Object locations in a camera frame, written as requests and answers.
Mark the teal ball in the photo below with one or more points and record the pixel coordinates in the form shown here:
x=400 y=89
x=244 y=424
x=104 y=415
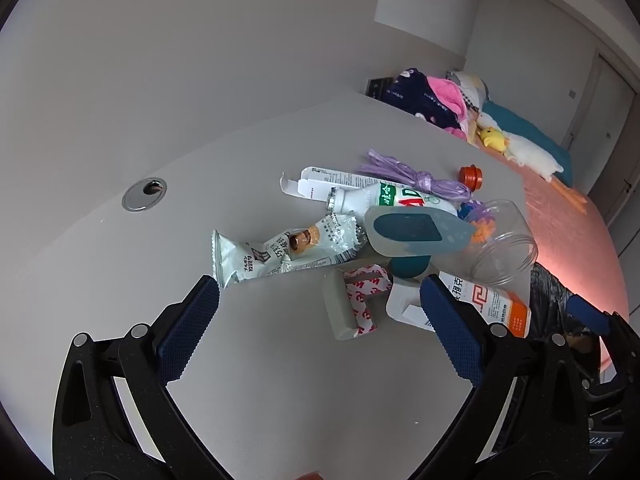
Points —
x=407 y=266

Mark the translucent teal plastic piece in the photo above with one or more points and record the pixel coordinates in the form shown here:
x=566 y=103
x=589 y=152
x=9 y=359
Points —
x=400 y=227

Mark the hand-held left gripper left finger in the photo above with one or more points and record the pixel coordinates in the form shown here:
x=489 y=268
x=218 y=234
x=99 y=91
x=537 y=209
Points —
x=190 y=325

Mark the purple plastic bag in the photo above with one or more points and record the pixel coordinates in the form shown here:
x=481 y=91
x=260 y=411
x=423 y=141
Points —
x=390 y=167

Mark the white goose plush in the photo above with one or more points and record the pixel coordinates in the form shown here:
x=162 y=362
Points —
x=530 y=155

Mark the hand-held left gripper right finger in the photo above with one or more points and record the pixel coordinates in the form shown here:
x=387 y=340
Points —
x=450 y=330

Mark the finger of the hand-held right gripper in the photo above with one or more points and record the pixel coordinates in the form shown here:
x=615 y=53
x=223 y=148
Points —
x=590 y=316

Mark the pink garment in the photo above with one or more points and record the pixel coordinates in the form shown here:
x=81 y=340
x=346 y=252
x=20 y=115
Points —
x=447 y=92

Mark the white orange medicine box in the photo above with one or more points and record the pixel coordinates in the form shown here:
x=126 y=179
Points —
x=500 y=310

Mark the long white cardboard box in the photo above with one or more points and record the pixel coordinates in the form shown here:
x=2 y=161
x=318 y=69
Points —
x=320 y=180

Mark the teal pillow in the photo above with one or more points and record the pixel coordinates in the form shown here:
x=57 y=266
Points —
x=525 y=127

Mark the black trash bag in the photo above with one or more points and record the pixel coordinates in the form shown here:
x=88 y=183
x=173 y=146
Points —
x=547 y=300

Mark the white plastic drink bottle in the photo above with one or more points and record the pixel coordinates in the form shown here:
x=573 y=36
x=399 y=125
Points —
x=360 y=200

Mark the red white patterned ribbon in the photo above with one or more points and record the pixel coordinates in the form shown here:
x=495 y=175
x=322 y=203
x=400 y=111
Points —
x=362 y=305

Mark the silver cookie snack wrapper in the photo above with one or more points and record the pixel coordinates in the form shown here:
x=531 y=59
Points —
x=235 y=260

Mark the grey door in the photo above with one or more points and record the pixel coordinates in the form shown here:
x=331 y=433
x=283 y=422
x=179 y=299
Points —
x=605 y=105

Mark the yellow duck plush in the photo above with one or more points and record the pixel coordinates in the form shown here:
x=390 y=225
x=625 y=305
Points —
x=492 y=139

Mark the navy printed blanket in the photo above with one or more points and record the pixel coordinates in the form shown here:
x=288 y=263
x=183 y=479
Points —
x=415 y=95

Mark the cream grey pillow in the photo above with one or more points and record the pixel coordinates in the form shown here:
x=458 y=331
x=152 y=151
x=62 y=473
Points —
x=472 y=85

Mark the clear plastic jar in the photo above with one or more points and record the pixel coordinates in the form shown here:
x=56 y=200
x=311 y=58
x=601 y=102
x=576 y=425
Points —
x=505 y=255

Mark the colourful flower ornaments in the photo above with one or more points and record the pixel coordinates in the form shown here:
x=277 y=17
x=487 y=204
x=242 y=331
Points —
x=472 y=212

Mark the orange bottle cap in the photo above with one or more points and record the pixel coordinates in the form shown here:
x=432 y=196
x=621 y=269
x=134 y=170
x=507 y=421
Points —
x=472 y=177

